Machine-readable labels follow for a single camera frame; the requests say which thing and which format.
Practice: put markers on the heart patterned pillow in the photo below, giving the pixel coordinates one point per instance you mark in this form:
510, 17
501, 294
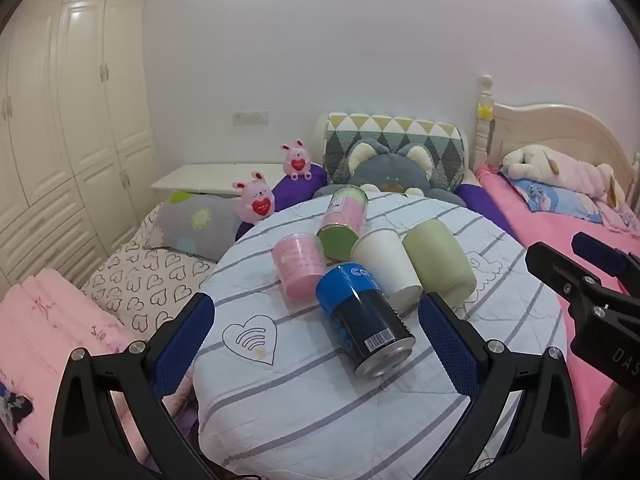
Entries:
145, 280

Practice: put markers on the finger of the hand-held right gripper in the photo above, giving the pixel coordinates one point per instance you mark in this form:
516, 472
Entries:
602, 255
562, 272

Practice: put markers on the purple pillow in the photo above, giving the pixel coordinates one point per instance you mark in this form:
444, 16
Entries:
295, 190

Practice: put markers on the blue cartoon pillow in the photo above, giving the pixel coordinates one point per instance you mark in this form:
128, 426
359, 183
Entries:
555, 197

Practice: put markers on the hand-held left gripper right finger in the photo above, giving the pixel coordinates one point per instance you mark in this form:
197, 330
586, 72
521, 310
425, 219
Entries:
447, 342

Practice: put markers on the grey flower pillow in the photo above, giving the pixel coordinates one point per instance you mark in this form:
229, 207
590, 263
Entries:
197, 225

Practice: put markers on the pink plastic cup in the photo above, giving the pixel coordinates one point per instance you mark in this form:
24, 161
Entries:
299, 265

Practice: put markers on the triangle patterned cushion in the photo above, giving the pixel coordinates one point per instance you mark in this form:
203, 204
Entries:
395, 132

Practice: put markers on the cream bed headboard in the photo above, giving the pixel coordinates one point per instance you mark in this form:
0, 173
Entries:
555, 135

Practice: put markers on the grey bear cushion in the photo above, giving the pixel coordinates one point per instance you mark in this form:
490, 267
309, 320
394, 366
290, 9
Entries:
390, 172

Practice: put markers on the white paper cup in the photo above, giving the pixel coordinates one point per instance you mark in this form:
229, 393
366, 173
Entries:
387, 267

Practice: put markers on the wall socket panel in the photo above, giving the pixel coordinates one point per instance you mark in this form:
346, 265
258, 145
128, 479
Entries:
250, 118

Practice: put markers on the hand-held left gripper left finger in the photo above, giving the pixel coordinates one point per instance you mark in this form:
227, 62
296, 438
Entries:
182, 345

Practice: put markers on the white wardrobe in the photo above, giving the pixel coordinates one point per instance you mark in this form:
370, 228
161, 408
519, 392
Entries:
65, 125

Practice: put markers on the pink and green tin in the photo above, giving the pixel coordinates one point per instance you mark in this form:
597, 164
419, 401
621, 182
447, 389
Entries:
345, 217

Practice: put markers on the blue and black can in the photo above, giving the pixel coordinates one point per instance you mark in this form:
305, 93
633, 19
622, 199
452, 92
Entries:
362, 317

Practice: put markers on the white plush dog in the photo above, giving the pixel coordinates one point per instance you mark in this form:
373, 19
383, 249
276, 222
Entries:
565, 170

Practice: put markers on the yellow flower ornament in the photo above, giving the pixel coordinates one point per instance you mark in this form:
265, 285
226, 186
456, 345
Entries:
483, 110

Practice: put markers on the folded pink blanket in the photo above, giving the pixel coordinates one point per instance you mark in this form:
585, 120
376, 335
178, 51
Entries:
45, 330

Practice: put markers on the pink plush rabbit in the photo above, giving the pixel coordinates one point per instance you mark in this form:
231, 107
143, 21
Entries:
256, 202
297, 161

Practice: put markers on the pale green cup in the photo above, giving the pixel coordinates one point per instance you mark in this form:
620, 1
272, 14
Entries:
439, 262

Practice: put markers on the pink bedsheet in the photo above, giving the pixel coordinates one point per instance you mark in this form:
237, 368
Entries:
550, 240

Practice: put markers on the white folding table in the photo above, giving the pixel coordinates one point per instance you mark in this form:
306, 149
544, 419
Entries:
210, 176

